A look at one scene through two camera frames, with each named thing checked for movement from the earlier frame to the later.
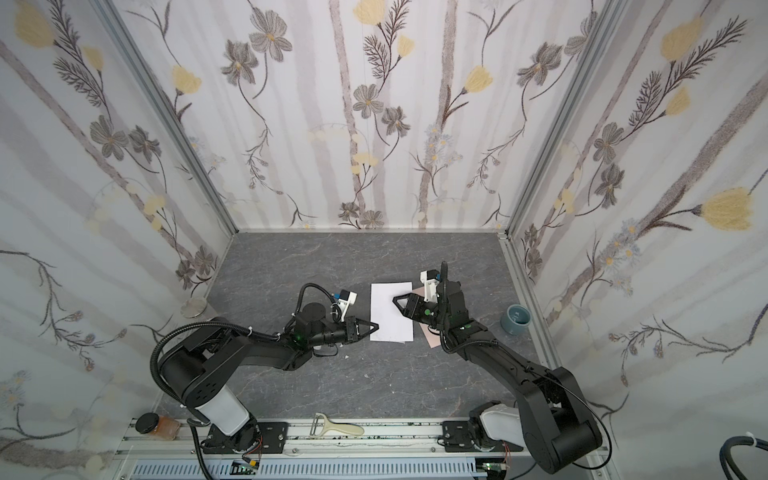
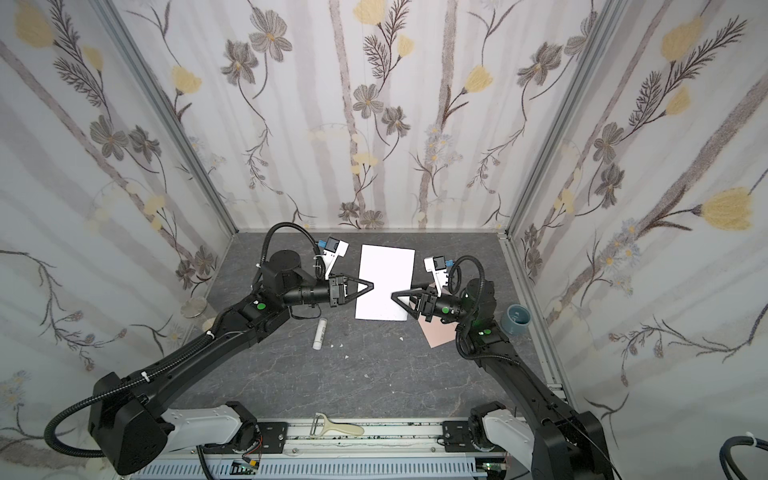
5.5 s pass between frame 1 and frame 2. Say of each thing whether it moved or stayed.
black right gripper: stayed
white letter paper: moved
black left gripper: moved
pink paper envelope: stayed
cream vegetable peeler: stayed
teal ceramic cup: stayed
